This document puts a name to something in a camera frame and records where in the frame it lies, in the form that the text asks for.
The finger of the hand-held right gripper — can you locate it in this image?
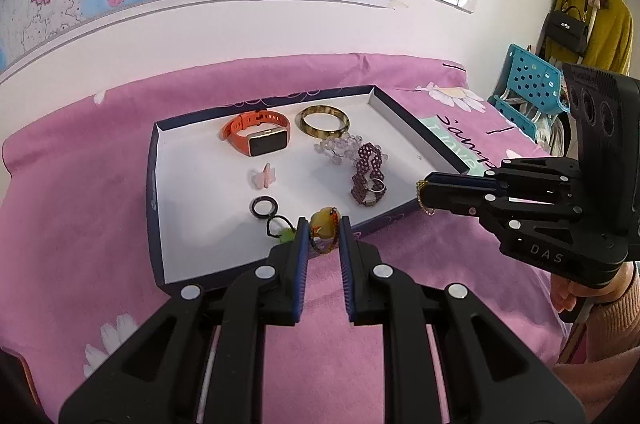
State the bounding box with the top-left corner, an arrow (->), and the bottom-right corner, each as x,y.
424,196 -> 503,225
416,171 -> 502,200

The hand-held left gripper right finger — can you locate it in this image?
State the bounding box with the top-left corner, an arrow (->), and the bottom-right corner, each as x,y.
340,217 -> 586,424

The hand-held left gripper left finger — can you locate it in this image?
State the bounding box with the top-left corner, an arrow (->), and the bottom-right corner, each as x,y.
59,217 -> 310,424

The thin gold chain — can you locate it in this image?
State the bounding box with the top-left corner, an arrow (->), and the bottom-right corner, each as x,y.
416,180 -> 436,218

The green pendant with black cord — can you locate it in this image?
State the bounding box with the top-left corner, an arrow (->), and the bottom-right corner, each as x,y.
266,214 -> 297,245

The yellow amber pendant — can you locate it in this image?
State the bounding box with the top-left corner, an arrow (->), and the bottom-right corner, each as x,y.
307,206 -> 346,255

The silver ring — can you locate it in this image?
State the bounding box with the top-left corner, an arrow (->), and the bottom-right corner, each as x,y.
364,178 -> 387,205

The black ring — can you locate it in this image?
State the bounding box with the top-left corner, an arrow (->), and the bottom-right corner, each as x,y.
250,196 -> 280,222

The purple beaded bracelet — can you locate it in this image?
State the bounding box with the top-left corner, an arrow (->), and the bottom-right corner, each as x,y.
348,142 -> 390,207

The navy box lid tray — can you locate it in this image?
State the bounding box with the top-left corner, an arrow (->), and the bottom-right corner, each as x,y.
147,85 -> 474,291

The person's right forearm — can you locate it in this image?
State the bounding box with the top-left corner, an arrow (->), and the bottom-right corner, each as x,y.
550,264 -> 640,424

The person's right hand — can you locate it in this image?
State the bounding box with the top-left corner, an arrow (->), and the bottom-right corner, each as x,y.
549,261 -> 636,326

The pink hair clip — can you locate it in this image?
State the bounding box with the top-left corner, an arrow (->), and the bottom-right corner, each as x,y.
250,162 -> 279,191

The orange smart watch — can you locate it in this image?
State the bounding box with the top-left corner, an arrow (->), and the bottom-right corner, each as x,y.
221,109 -> 292,158

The blue plastic chair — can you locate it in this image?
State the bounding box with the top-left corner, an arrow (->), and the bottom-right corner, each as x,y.
490,44 -> 571,141

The brown horn bangle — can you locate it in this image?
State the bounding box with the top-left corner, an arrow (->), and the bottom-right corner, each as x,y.
297,104 -> 351,139

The yellow coat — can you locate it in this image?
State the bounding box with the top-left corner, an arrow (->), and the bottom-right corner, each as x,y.
545,0 -> 635,73

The pink printed blanket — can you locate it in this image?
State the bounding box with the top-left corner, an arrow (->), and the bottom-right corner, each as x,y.
0,51 -> 640,424

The clear crystal bead bracelet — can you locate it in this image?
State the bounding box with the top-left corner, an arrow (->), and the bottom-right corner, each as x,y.
314,133 -> 366,165

